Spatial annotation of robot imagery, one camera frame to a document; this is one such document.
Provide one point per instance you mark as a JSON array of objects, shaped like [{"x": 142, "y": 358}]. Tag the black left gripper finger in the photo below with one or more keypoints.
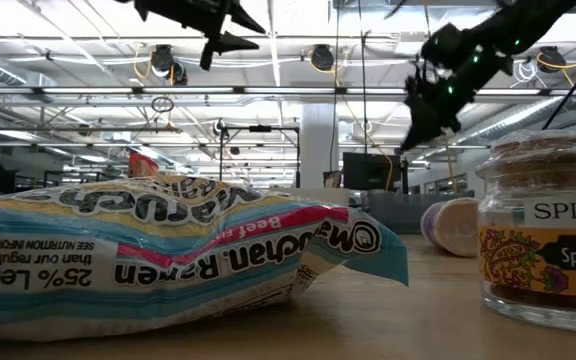
[
  {"x": 233, "y": 43},
  {"x": 243, "y": 21}
]

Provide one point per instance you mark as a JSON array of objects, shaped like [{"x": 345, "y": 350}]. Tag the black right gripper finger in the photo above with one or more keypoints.
[{"x": 420, "y": 135}]

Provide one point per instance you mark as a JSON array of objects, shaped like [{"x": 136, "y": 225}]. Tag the orange ramen pack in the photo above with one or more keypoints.
[{"x": 142, "y": 167}]

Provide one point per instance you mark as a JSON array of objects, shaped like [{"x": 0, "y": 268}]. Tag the blue pink ramen pack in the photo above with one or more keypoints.
[{"x": 168, "y": 260}]

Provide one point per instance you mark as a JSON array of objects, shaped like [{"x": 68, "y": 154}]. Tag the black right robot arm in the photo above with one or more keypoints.
[{"x": 528, "y": 25}]

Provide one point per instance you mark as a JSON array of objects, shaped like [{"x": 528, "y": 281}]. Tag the black monitor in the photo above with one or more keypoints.
[{"x": 368, "y": 172}]

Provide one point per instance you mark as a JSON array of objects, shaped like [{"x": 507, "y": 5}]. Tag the grey plastic bin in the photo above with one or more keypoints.
[{"x": 398, "y": 215}]

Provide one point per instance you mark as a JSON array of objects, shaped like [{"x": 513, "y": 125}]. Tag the purple label spice bottle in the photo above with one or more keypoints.
[{"x": 450, "y": 227}]

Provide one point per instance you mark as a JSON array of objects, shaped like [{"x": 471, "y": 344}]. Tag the white column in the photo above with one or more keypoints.
[{"x": 317, "y": 150}]

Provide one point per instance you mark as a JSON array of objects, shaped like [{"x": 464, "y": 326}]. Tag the white plastic tray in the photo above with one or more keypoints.
[{"x": 318, "y": 196}]

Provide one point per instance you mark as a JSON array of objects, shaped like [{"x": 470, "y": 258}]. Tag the cork-lid glass spice jar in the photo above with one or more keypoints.
[{"x": 543, "y": 260}]

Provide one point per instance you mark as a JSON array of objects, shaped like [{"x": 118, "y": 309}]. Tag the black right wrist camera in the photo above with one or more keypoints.
[{"x": 445, "y": 47}]

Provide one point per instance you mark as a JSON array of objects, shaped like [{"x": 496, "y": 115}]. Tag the black frame stand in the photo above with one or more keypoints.
[{"x": 259, "y": 129}]

